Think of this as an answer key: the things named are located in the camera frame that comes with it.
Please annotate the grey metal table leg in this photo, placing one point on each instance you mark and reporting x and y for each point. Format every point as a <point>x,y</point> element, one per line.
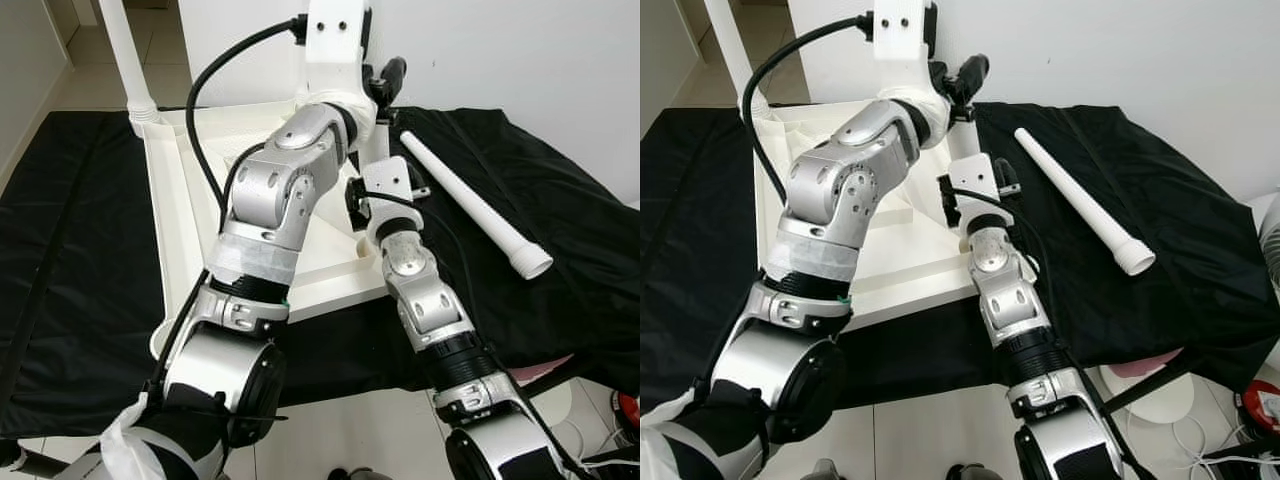
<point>30,462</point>

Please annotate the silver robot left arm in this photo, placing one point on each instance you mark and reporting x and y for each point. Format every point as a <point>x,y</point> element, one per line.
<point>850,180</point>
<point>280,190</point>

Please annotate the white round fan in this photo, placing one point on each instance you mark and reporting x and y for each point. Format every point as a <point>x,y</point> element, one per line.
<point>1272,235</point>

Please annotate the white plastic children table top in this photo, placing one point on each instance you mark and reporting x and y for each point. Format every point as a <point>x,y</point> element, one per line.
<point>900,270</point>
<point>180,180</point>

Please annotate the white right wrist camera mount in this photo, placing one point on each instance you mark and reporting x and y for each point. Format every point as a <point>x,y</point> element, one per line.
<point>385,180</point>
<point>970,178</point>

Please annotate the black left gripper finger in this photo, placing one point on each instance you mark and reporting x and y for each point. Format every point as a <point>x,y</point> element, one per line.
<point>393,76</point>
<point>972,73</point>

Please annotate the white round stand base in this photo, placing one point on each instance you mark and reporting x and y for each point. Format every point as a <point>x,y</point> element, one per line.
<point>1155,407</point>
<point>550,408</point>

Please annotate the white plastic table leg tube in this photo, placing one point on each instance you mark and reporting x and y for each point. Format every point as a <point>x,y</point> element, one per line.
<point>968,140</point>
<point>378,150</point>
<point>1080,200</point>
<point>728,40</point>
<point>470,200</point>
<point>125,60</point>

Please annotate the black robot right foot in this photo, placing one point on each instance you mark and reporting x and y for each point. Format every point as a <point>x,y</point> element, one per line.
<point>350,474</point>
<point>968,473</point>

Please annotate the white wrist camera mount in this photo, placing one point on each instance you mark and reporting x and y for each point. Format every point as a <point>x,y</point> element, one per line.
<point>385,180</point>
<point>970,178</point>
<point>900,35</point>
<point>335,40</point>

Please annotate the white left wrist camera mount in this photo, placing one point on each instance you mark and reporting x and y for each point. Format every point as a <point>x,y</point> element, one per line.
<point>900,35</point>
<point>335,40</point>

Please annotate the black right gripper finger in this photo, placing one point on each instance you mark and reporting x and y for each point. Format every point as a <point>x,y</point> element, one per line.
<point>354,202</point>
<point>420,184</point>
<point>946,197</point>
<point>1010,178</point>

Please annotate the black tablecloth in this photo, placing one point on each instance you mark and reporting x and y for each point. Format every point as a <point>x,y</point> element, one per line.
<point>1180,300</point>
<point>80,250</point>

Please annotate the pink flat board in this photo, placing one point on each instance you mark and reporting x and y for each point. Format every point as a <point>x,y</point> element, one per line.
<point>1150,365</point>
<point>545,368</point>

